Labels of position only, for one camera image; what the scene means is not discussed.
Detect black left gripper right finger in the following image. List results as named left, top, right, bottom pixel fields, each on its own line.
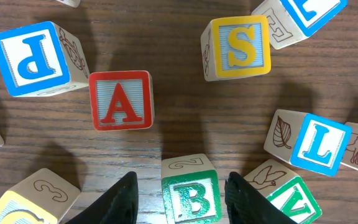
left=224, top=172, right=296, bottom=224

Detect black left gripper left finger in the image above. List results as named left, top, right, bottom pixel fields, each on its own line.
left=67, top=171, right=139, bottom=224

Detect green B wooden block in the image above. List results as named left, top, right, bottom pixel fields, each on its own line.
left=161, top=154, right=222, bottom=224

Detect green V block centre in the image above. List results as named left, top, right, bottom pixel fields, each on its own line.
left=244, top=159, right=322, bottom=224

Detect yellow C wooden block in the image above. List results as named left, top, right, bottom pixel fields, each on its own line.
left=0, top=168, right=81, bottom=223

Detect blue L wooden block lower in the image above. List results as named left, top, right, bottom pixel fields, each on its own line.
left=264, top=109, right=352, bottom=177

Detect blue l wooden block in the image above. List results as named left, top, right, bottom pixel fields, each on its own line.
left=252, top=0, right=347, bottom=50
left=264, top=109, right=352, bottom=177

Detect red A wooden block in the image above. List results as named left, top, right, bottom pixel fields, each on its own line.
left=89, top=70, right=154, bottom=131

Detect yellow S wooden block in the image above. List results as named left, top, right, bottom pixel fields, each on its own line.
left=200, top=15, right=272, bottom=82

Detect blue P wooden block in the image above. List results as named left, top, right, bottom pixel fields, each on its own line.
left=0, top=21, right=90, bottom=97

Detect blue L wooden block upper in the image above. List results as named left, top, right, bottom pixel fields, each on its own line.
left=252, top=0, right=347, bottom=50

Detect yellow wooden block near Z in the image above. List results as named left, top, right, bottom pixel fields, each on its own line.
left=57, top=0, right=81, bottom=8

